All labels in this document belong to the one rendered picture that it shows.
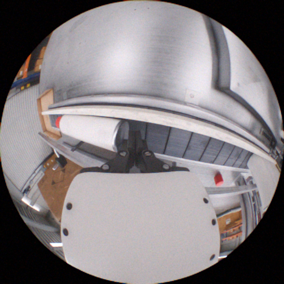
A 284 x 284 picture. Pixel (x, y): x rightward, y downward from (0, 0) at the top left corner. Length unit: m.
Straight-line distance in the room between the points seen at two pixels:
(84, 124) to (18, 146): 3.99
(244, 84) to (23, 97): 3.97
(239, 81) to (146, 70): 0.18
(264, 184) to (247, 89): 0.20
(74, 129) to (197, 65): 0.26
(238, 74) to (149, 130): 0.21
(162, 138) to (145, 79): 0.12
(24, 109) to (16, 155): 1.56
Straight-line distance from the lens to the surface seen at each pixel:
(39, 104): 0.78
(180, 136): 0.16
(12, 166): 4.42
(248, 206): 0.45
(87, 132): 0.15
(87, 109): 0.16
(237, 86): 0.19
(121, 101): 0.16
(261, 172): 0.28
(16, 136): 3.99
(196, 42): 0.24
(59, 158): 0.29
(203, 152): 0.19
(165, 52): 0.21
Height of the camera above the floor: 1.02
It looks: 55 degrees down
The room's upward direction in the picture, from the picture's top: 154 degrees counter-clockwise
